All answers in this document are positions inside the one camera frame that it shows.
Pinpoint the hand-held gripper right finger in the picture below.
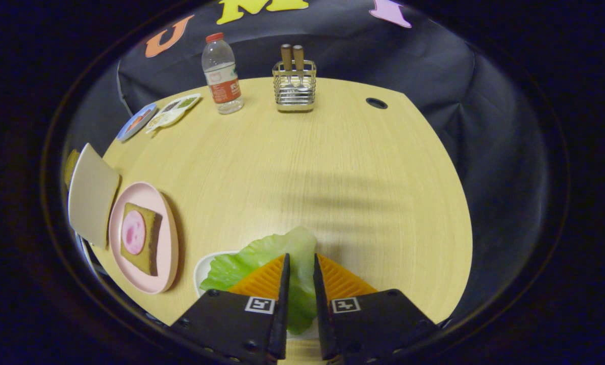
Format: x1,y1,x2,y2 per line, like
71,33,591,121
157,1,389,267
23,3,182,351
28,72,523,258
313,253,442,364

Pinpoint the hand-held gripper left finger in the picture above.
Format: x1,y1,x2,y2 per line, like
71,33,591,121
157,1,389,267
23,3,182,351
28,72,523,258
171,253,290,364

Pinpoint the green lettuce leaf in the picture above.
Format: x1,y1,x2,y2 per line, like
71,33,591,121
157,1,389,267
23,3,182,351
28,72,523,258
200,226,318,335

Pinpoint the white square plate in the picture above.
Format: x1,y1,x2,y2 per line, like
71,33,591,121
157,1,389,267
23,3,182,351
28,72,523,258
194,250,323,340

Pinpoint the pink round plate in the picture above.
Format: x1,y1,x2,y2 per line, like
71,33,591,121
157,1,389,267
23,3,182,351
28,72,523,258
108,181,180,295

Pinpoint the brown-crust bread slice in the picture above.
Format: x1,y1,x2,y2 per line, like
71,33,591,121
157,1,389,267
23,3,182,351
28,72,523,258
120,202,163,277

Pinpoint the pink ham slice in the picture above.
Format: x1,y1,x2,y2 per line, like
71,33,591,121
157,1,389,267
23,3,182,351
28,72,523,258
122,210,146,256

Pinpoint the white toaster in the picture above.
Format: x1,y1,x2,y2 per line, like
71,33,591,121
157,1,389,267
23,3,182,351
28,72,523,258
68,143,122,250

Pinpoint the white divided grain tray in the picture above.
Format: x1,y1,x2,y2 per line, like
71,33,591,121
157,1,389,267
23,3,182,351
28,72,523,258
145,93,202,134

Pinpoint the blue round plate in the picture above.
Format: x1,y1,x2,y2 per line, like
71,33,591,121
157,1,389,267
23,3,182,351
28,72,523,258
116,102,158,142

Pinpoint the clear plastic water bottle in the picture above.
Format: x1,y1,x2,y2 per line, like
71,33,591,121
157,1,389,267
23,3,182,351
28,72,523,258
202,32,244,115

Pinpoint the black backdrop cloth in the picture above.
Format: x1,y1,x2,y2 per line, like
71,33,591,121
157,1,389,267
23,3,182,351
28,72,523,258
62,0,549,325

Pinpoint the metal wire cutlery holder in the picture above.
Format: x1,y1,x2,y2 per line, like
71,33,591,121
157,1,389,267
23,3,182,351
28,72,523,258
273,60,317,113

